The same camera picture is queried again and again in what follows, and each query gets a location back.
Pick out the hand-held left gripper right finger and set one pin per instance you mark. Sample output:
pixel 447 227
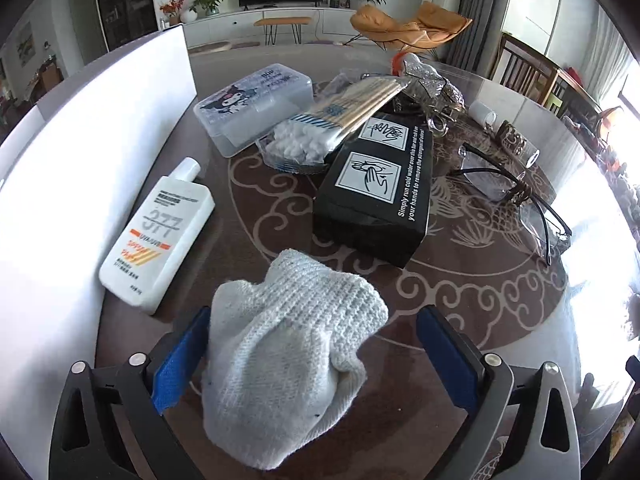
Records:
pixel 450 360

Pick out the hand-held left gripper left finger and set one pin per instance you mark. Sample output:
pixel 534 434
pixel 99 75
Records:
pixel 177 357

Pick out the white knitted glove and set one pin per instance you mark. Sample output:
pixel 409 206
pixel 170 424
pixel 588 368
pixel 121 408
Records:
pixel 280 350

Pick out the white lotion bottle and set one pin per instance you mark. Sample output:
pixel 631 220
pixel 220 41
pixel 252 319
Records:
pixel 155 240

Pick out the black printed box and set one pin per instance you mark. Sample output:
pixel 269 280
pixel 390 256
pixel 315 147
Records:
pixel 370 210

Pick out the black framed eyeglasses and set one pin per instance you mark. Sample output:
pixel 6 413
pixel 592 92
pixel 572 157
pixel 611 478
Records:
pixel 520 192

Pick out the white storage container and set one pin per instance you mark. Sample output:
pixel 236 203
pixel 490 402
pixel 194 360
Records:
pixel 75 160

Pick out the clear gold buckle clip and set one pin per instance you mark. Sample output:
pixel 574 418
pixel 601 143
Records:
pixel 440 120

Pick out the cotton swab bag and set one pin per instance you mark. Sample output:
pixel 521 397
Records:
pixel 310 135

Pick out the clear plastic box cartoon lid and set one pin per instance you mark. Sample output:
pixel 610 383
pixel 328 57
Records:
pixel 250 105

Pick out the patterned glass cup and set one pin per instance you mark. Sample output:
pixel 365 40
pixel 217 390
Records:
pixel 512 140

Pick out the dark wooden chair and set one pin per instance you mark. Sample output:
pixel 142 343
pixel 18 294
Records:
pixel 525 67

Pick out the round beige pet bed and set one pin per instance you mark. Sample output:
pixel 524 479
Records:
pixel 210 48

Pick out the white television cabinet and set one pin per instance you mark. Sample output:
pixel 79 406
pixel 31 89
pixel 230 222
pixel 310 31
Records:
pixel 235 24

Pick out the orange lounge chair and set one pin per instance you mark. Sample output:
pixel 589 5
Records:
pixel 385 27

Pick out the white round vase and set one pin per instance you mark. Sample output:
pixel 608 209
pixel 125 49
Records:
pixel 189 16

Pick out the red flower plant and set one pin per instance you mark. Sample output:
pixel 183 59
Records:
pixel 172 7

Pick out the grey curtain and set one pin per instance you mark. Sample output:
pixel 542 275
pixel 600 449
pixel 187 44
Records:
pixel 475 10

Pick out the wooden bench metal legs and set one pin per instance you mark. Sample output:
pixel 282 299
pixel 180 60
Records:
pixel 282 21

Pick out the dark glass cabinet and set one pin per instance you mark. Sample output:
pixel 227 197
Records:
pixel 125 5

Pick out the bushy green potted plant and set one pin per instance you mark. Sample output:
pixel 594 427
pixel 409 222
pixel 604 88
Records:
pixel 210 0

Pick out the framed wall painting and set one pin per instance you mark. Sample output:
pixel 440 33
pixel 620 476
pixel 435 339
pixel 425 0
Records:
pixel 25 47

